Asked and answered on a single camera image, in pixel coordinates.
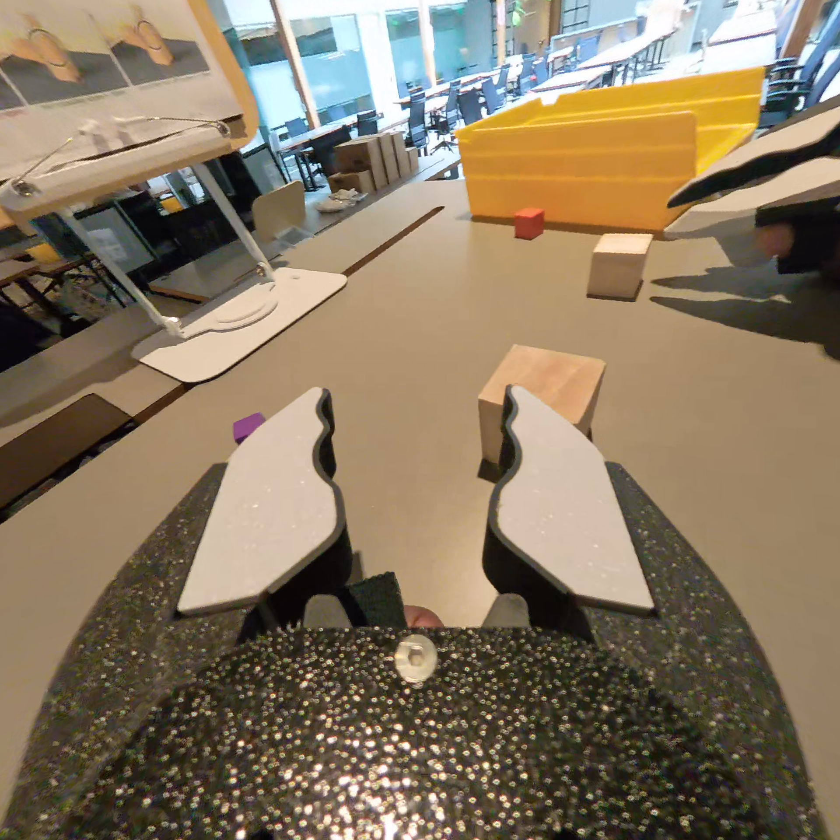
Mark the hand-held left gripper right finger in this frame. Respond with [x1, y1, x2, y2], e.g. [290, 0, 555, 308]
[482, 385, 657, 629]

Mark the pile of cardboard boxes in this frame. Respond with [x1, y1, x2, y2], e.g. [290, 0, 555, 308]
[328, 131, 421, 194]

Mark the dark display screen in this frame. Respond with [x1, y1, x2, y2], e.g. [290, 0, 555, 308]
[33, 200, 158, 290]

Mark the dark table cable flap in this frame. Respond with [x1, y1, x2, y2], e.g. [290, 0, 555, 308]
[0, 394, 132, 509]

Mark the large yellow plastic bin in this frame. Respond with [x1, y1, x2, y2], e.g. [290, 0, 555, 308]
[454, 66, 765, 234]

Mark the medium light wooden cube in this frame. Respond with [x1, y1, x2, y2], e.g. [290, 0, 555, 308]
[586, 233, 654, 301]

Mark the person's right hand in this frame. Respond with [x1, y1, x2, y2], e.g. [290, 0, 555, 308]
[755, 224, 798, 261]

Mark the instruction sheet on clipboard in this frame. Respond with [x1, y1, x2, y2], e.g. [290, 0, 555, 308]
[0, 0, 260, 231]

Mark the white document holder stand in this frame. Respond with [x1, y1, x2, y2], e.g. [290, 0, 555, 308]
[0, 115, 347, 383]

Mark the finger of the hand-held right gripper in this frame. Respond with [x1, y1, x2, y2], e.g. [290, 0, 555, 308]
[663, 156, 840, 241]
[668, 98, 840, 207]

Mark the printed instruction sheet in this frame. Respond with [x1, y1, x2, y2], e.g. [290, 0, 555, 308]
[0, 0, 240, 165]

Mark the large tan wooden cube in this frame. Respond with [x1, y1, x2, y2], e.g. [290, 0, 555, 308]
[478, 344, 606, 463]

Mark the beige chair back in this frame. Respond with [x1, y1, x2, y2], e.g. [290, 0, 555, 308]
[252, 180, 307, 244]

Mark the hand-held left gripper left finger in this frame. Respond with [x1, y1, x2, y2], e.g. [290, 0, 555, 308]
[177, 386, 355, 629]

